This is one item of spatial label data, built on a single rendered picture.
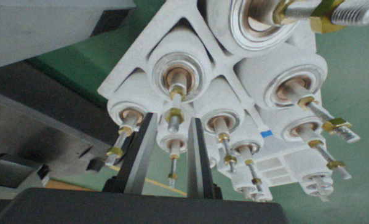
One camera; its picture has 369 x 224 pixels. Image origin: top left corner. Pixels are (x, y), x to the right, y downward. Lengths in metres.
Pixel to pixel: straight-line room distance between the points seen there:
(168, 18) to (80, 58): 0.40
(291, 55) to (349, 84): 0.55
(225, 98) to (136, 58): 0.18
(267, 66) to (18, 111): 0.57
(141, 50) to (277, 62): 0.21
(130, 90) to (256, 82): 0.21
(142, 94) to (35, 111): 0.36
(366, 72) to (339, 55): 0.15
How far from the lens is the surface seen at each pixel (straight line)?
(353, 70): 0.72
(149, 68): 0.18
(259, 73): 0.22
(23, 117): 0.54
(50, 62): 0.64
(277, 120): 0.30
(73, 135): 0.52
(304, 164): 0.59
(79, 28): 0.26
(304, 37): 0.30
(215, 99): 0.22
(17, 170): 0.66
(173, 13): 0.23
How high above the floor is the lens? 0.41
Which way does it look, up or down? 48 degrees down
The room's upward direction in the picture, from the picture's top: 178 degrees counter-clockwise
